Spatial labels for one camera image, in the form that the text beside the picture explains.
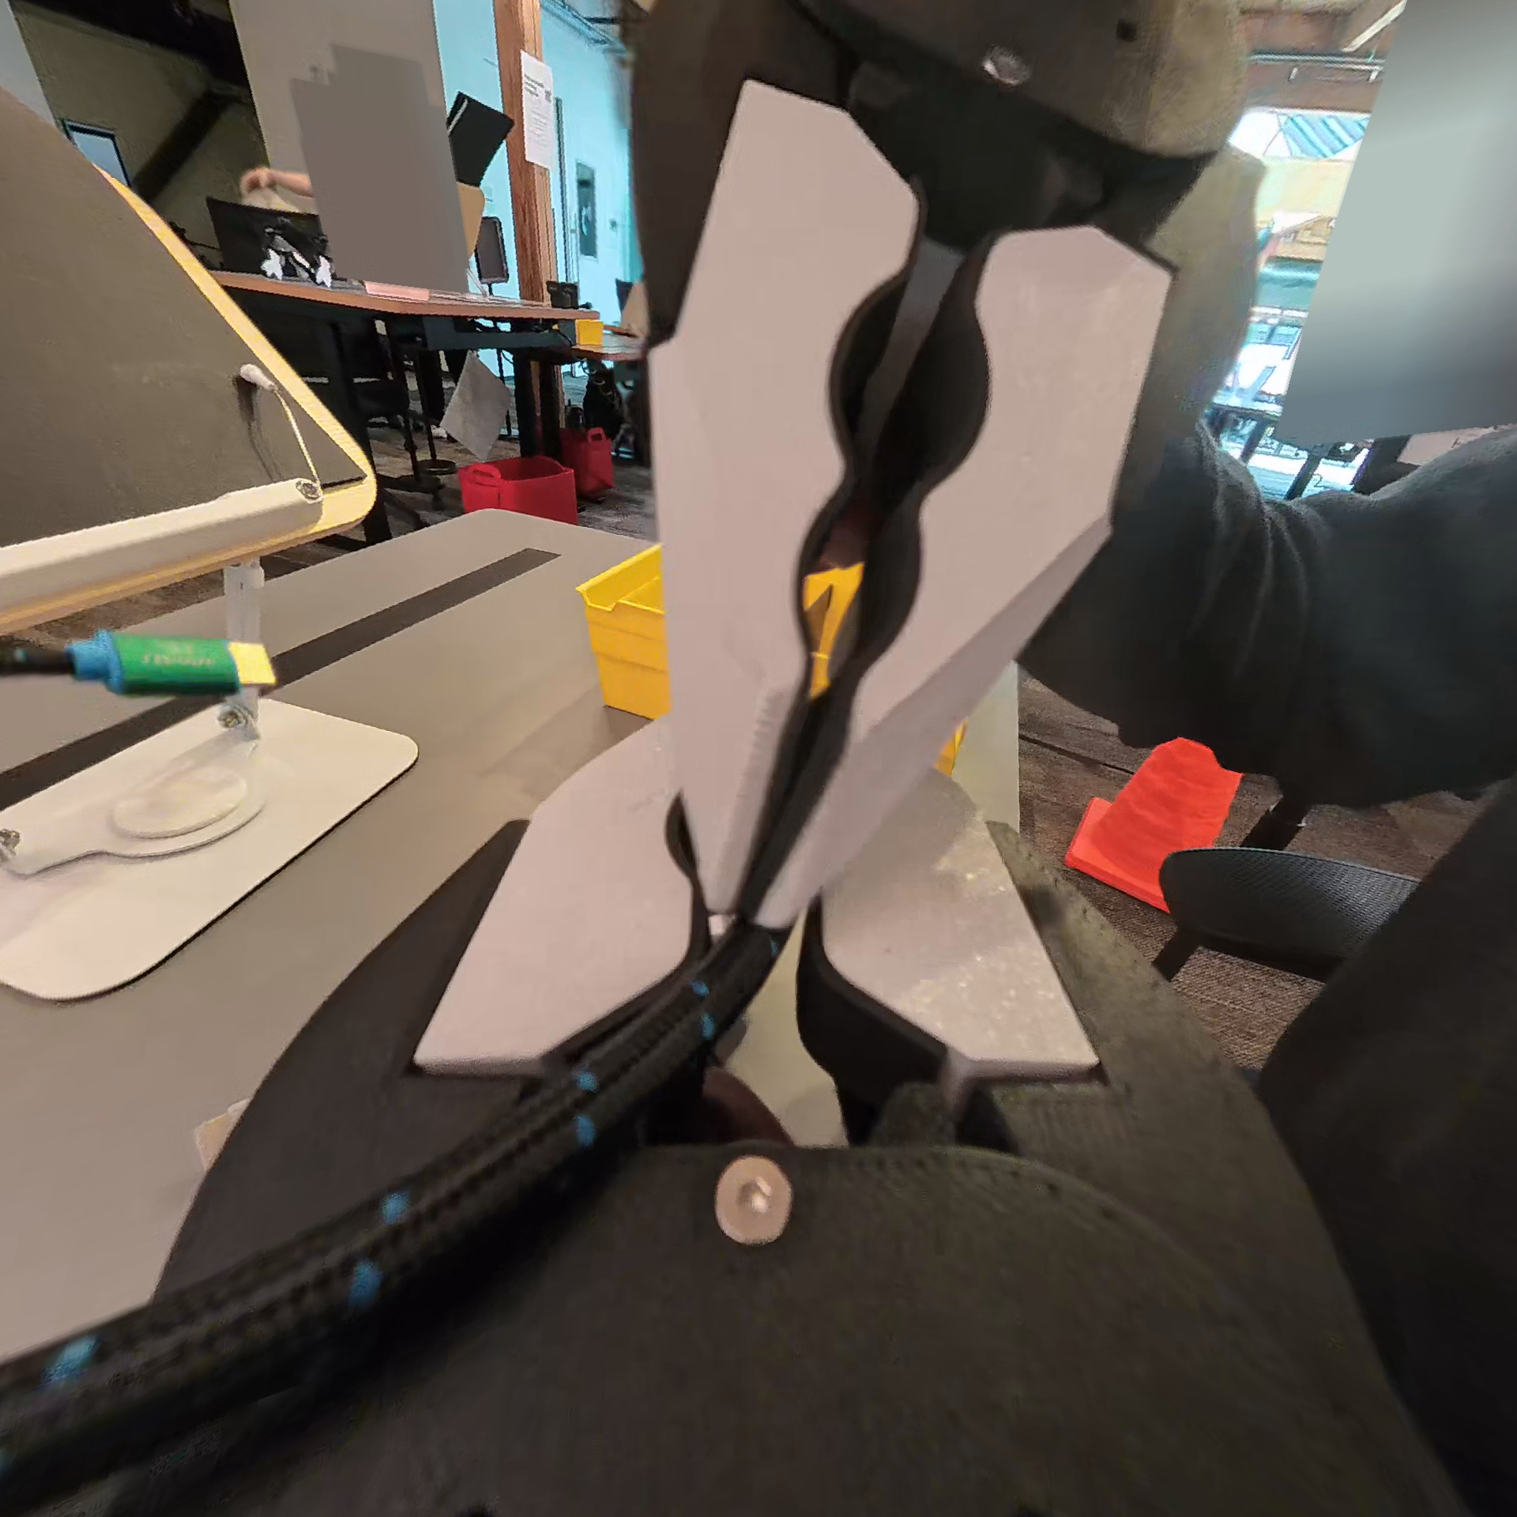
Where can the orange traffic cone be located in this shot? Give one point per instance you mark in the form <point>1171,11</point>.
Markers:
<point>1158,819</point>

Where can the red plastic bin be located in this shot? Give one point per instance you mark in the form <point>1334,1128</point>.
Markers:
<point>523,488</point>
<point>590,459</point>

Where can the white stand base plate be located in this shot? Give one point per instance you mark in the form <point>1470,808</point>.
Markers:
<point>216,806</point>

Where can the yellow plastic bin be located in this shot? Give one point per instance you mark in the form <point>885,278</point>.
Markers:
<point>624,628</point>

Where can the person's right forearm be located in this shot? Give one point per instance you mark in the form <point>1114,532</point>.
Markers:
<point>1305,618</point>

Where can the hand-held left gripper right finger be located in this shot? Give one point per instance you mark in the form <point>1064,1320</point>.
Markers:
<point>962,938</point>

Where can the black chair with armrest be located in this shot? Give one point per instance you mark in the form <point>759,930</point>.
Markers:
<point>1293,901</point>

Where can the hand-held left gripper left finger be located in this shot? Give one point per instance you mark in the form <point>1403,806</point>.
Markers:
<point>559,948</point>

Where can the background wooden desk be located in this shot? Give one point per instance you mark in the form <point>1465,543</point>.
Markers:
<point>403,297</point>

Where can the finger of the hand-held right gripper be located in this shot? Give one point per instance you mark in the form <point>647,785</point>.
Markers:
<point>759,426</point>
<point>996,475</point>

